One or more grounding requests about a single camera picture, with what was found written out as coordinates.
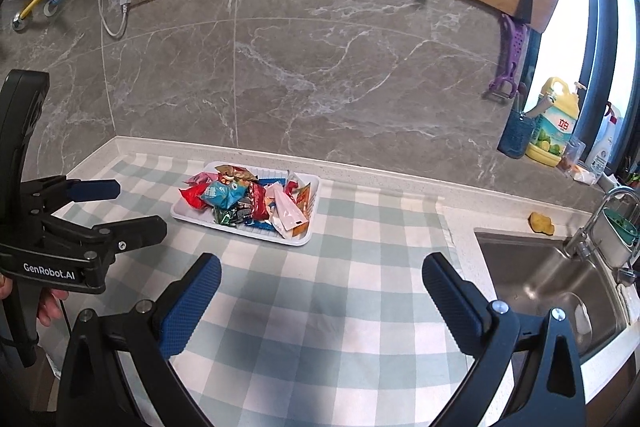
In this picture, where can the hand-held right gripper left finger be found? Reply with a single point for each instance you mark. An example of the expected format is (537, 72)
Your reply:
(190, 307)

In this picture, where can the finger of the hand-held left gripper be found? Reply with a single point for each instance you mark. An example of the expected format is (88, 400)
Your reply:
(95, 190)
(135, 232)

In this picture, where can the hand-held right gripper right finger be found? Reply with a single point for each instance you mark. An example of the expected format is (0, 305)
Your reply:
(450, 302)

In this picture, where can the white plastic tray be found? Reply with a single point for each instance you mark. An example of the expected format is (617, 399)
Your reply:
(200, 219)

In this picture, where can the light blue cartoon snack packet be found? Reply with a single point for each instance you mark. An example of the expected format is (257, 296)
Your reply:
(225, 193)

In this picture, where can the black snack packet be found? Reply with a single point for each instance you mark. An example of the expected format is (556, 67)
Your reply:
(232, 214)

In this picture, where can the blue yellow snack packet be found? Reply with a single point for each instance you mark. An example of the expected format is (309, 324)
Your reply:
(260, 224)

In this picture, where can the shiny red foil packet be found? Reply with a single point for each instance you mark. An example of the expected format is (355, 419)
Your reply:
(257, 199)

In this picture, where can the pink snack packet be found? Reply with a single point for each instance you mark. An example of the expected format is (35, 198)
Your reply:
(287, 217)

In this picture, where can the long orange snack packet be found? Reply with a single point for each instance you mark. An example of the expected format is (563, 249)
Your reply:
(302, 199)

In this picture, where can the person's left hand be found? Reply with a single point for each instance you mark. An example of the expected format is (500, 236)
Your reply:
(50, 307)

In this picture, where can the steel sink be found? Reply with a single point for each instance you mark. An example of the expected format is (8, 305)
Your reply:
(530, 277)

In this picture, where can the yellow sponge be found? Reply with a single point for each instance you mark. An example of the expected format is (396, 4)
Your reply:
(541, 223)

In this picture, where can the green white checked tablecloth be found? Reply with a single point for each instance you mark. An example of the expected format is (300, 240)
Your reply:
(325, 307)

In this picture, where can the clear bowl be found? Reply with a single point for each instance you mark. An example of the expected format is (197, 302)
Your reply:
(580, 317)

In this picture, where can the steel faucet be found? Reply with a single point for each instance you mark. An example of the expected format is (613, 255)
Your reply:
(580, 247)

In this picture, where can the blue utensil holder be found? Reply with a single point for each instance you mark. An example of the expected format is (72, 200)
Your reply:
(515, 134)

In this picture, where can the grey green sink caddy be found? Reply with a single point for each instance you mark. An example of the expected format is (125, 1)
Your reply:
(617, 237)

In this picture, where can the clear plastic bag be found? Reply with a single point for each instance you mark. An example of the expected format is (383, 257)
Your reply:
(572, 154)

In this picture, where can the yellow dish soap bottle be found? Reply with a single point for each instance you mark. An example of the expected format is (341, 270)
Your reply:
(555, 127)

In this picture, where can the white spray bottle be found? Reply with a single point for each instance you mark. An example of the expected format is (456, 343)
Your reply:
(602, 147)

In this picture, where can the purple peeler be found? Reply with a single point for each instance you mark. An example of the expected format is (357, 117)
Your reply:
(512, 47)

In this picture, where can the black board bracket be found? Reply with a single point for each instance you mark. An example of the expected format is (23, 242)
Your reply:
(525, 4)

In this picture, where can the black window frame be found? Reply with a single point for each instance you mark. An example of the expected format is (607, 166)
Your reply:
(597, 7)

